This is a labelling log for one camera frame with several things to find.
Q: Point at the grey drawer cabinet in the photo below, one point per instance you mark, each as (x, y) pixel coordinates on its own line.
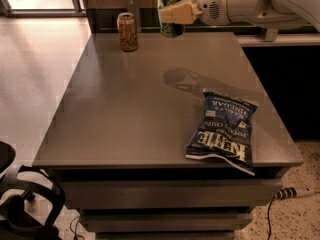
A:
(117, 141)

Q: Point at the blue Kettle chips bag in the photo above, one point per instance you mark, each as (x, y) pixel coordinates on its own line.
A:
(224, 132)

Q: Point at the green soda can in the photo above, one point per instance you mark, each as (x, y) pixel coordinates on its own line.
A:
(168, 29)

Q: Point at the thin metal rail rod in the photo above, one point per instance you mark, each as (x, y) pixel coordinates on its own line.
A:
(232, 28)

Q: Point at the right metal rail bracket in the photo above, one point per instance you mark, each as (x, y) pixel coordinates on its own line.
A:
(269, 34)

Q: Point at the metal rail bracket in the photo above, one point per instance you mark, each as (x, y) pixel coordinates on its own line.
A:
(133, 6)
(269, 34)

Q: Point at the orange soda can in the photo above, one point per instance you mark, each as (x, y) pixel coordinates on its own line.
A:
(127, 30)

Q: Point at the white power strip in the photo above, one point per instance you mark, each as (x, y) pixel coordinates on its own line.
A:
(292, 192)

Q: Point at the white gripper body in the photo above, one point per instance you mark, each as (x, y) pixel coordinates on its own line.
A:
(212, 6)

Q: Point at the black office chair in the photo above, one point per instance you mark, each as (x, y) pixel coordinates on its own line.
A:
(15, 222)

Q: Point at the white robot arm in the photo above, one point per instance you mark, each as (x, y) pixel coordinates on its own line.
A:
(274, 14)

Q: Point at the left metal rail bracket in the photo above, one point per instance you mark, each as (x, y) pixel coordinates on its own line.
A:
(133, 6)

